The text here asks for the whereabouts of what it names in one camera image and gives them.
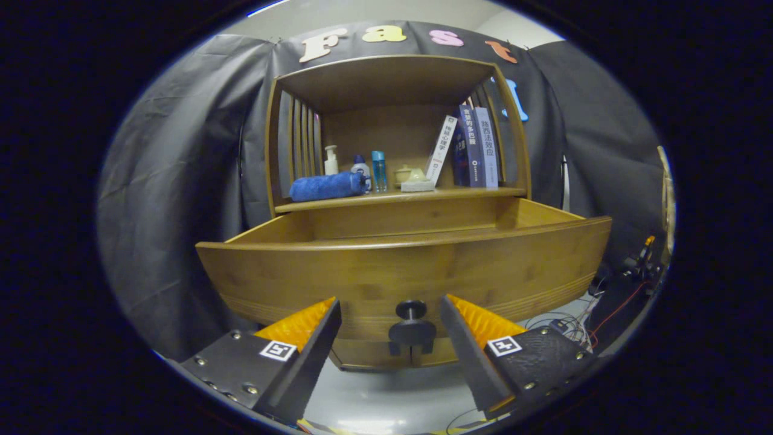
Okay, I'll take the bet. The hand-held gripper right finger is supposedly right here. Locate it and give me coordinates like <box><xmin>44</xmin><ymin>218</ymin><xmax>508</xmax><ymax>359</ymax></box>
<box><xmin>440</xmin><ymin>295</ymin><xmax>598</xmax><ymax>421</ymax></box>

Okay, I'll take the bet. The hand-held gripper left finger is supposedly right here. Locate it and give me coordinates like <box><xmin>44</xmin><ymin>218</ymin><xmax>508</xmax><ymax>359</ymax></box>
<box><xmin>166</xmin><ymin>297</ymin><xmax>342</xmax><ymax>425</ymax></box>

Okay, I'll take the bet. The wooden drawer with black knob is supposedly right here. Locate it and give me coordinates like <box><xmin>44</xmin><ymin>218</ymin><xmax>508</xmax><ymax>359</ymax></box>
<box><xmin>195</xmin><ymin>198</ymin><xmax>612</xmax><ymax>357</ymax></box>

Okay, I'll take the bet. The pale green handled sponge brush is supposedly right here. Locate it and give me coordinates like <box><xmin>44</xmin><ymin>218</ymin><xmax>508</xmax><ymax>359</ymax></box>
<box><xmin>400</xmin><ymin>168</ymin><xmax>437</xmax><ymax>193</ymax></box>

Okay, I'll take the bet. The wooden cabinet door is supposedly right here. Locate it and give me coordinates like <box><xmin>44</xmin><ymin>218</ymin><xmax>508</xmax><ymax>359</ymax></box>
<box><xmin>329</xmin><ymin>338</ymin><xmax>414</xmax><ymax>370</ymax></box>
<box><xmin>414</xmin><ymin>338</ymin><xmax>463</xmax><ymax>368</ymax></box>

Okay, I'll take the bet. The wooden countertop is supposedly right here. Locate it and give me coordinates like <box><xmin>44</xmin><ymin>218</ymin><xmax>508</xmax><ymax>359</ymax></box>
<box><xmin>275</xmin><ymin>186</ymin><xmax>527</xmax><ymax>213</ymax></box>

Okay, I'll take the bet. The wooden cabinet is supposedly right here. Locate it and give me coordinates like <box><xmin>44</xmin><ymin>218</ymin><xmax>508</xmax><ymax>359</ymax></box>
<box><xmin>265</xmin><ymin>54</ymin><xmax>532</xmax><ymax>370</ymax></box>

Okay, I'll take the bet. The blue rolled towel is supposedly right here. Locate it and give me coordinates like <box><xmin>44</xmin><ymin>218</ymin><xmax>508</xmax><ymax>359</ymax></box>
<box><xmin>289</xmin><ymin>171</ymin><xmax>370</xmax><ymax>202</ymax></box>

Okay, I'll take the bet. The clear blue bottle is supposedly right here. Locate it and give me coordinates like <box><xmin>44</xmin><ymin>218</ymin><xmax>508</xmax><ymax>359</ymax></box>
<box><xmin>371</xmin><ymin>150</ymin><xmax>388</xmax><ymax>193</ymax></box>

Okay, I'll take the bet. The white lotion bottle blue cap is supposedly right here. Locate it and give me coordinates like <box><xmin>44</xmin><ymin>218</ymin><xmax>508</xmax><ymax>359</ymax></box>
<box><xmin>351</xmin><ymin>155</ymin><xmax>371</xmax><ymax>191</ymax></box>

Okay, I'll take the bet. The light blue book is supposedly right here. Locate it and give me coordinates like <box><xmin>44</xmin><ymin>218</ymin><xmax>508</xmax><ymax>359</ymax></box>
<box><xmin>474</xmin><ymin>107</ymin><xmax>499</xmax><ymax>189</ymax></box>

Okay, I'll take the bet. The dark blue book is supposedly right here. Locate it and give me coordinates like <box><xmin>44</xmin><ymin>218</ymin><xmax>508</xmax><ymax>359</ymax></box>
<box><xmin>453</xmin><ymin>105</ymin><xmax>484</xmax><ymax>188</ymax></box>

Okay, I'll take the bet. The white book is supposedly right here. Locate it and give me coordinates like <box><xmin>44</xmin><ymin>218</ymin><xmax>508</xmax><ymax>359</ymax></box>
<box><xmin>426</xmin><ymin>115</ymin><xmax>458</xmax><ymax>185</ymax></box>

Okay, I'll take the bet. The black backdrop cloth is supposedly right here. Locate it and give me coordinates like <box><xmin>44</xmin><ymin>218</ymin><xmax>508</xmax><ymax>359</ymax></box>
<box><xmin>97</xmin><ymin>21</ymin><xmax>665</xmax><ymax>363</ymax></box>

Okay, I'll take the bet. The tangle of floor cables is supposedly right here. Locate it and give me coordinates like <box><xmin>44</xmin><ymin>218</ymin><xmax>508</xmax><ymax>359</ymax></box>
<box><xmin>525</xmin><ymin>290</ymin><xmax>605</xmax><ymax>351</ymax></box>

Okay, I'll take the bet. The black equipment with orange cable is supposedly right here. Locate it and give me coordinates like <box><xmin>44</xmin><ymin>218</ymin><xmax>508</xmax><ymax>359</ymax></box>
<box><xmin>589</xmin><ymin>236</ymin><xmax>662</xmax><ymax>351</ymax></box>

